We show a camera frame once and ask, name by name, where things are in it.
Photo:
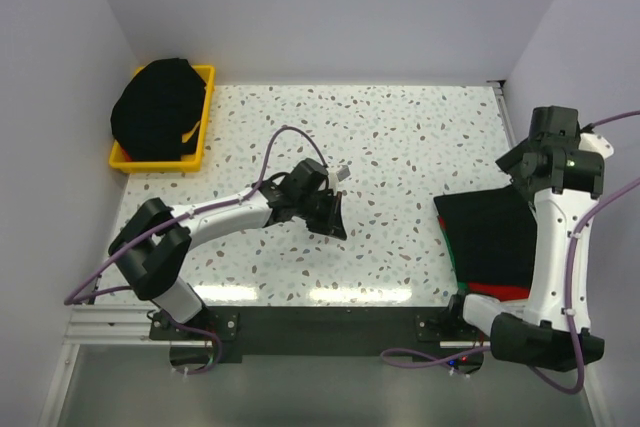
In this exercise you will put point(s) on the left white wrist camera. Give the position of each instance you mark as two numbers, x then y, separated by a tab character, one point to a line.
338	174

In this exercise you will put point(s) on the folded red t shirt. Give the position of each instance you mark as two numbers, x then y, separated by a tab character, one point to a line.
500	291

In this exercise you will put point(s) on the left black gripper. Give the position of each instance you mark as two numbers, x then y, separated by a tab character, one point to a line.
327	212

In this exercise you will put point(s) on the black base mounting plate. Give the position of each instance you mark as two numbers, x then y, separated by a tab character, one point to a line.
345	332

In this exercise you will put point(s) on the black shirts pile in bin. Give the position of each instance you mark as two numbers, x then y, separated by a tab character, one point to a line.
157	117

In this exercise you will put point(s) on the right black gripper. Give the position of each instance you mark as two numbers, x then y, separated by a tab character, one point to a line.
513	162

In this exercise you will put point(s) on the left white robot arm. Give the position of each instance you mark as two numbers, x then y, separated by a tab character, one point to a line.
151	248

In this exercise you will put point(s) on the black t shirt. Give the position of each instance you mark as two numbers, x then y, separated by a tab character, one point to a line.
503	204

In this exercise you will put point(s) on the aluminium extrusion rail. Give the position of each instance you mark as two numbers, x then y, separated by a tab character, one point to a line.
111	325

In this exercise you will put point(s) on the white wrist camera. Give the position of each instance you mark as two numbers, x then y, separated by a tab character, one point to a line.
596	143
338	174

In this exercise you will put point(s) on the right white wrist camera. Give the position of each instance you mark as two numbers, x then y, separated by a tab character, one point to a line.
596	143

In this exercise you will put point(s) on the folded green t shirt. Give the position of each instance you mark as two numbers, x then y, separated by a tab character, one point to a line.
461	285

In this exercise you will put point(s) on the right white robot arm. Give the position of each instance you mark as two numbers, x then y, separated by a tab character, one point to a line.
553	330

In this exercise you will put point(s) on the yellow plastic bin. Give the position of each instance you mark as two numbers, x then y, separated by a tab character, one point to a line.
118	159

